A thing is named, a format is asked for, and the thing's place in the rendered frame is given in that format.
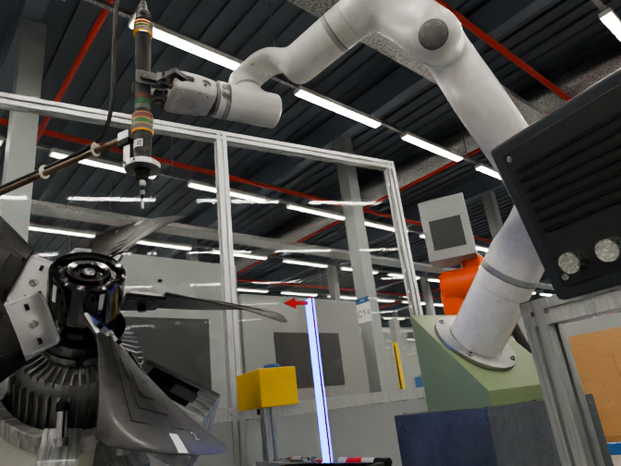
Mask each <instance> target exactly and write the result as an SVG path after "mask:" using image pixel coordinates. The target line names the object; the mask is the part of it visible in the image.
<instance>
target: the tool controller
mask: <svg viewBox="0 0 621 466"><path fill-rule="evenodd" d="M491 154H492V157H493V160H494V161H495V163H496V166H497V168H498V170H499V172H500V174H501V176H502V178H503V181H504V183H505V185H506V187H507V189H508V192H509V194H510V196H511V198H512V200H513V202H514V205H515V206H516V208H517V211H518V213H519V215H520V218H521V220H522V222H523V224H524V226H525V228H526V230H527V232H528V234H529V236H530V239H531V242H532V244H533V246H534V248H535V250H536V252H537V253H538V256H539V258H540V260H541V262H542V265H543V268H544V270H545V272H546V274H547V275H548V277H549V280H550V282H551V284H552V286H553V288H554V291H555V294H556V296H557V297H558V299H559V300H568V299H572V298H575V297H578V296H582V295H586V294H589V293H592V292H596V291H600V290H603V289H607V288H612V287H616V286H620V285H621V68H619V69H618V70H616V71H615V72H613V73H611V74H610V75H608V76H607V77H605V78H604V79H602V80H600V81H598V82H597V83H595V84H593V85H592V86H590V87H589V88H588V89H587V90H585V91H583V92H581V93H580V94H578V95H577V96H575V97H573V98H572V99H570V100H569V101H567V102H565V103H564V104H562V105H560V106H559V107H557V108H555V110H553V111H552V112H550V113H549V114H547V115H545V116H543V117H542V118H540V119H539V120H537V121H535V122H534V123H532V124H531V125H529V126H527V127H526V128H524V129H523V130H521V131H520V132H518V133H517V134H515V135H514V136H512V137H511V138H509V139H507V140H506V141H504V142H502V143H500V144H499V145H497V146H496V147H494V148H493V149H492V150H491Z"/></svg>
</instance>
